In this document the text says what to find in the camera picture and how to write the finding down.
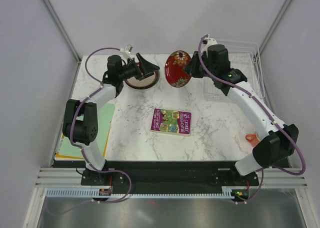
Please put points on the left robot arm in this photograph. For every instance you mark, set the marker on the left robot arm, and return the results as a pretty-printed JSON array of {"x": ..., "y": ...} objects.
[{"x": 80, "y": 122}]

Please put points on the white cable duct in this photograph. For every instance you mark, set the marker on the white cable duct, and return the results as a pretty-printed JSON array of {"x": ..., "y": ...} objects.
[{"x": 97, "y": 193}]

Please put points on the green cutting mat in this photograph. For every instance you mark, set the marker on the green cutting mat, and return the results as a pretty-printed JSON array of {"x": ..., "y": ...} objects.
[{"x": 105, "y": 115}]

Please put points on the dark red floral plate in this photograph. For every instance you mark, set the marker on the dark red floral plate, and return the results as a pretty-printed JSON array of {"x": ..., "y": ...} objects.
[{"x": 174, "y": 69}]

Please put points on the orange mug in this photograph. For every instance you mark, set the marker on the orange mug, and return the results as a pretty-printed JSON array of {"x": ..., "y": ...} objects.
[{"x": 252, "y": 139}]

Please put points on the purple treehouse book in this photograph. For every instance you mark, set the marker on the purple treehouse book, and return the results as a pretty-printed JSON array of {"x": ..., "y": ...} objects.
[{"x": 171, "y": 122}]

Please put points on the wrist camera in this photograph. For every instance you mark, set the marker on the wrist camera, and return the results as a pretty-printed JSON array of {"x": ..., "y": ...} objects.
[
  {"x": 126, "y": 52},
  {"x": 207, "y": 42}
]

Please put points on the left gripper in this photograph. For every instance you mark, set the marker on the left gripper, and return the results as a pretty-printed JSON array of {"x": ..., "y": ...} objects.
[{"x": 147, "y": 68}]

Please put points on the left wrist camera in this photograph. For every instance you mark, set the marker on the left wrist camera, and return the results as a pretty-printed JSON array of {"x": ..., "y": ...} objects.
[{"x": 126, "y": 52}]

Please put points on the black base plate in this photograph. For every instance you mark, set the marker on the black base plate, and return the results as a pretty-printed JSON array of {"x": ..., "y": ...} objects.
[{"x": 164, "y": 177}]

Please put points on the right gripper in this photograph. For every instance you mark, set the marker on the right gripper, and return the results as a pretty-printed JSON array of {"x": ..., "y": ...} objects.
[{"x": 192, "y": 68}]

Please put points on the white wire dish rack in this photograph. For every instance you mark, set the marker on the white wire dish rack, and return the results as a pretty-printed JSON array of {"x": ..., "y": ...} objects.
[{"x": 245, "y": 56}]

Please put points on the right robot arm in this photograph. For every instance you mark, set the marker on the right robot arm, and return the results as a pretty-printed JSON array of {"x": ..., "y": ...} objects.
[{"x": 276, "y": 139}]

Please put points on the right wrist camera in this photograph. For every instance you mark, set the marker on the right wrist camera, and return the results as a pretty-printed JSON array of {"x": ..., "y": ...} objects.
[{"x": 207, "y": 42}]

